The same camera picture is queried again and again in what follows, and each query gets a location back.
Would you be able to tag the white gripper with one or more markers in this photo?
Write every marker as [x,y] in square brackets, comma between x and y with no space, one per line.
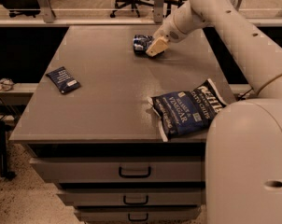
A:
[167,33]

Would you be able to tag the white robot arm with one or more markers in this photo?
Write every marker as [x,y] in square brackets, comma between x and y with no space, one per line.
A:
[243,154]

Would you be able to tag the blue kettle chips bag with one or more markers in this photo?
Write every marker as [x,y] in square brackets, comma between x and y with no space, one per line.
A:
[185,112]

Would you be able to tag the small dark blue snack packet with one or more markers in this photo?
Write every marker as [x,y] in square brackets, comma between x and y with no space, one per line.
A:
[63,80]

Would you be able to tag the grey drawer cabinet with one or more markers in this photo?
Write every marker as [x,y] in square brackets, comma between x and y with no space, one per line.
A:
[109,114]

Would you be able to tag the top grey drawer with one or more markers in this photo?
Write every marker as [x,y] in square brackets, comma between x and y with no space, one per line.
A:
[119,169]

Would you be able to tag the grey drawer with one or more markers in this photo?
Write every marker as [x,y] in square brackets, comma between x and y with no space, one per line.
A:
[119,169]
[137,214]
[131,197]

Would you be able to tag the glass railing with posts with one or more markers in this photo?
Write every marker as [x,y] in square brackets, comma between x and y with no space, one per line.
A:
[91,11]

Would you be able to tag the middle grey drawer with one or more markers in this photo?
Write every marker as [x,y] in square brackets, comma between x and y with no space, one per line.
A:
[131,197]

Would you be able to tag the bottom grey drawer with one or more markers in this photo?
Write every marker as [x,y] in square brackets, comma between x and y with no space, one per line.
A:
[137,214]

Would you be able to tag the black stand leg left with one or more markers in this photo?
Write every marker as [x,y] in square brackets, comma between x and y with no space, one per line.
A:
[4,172]

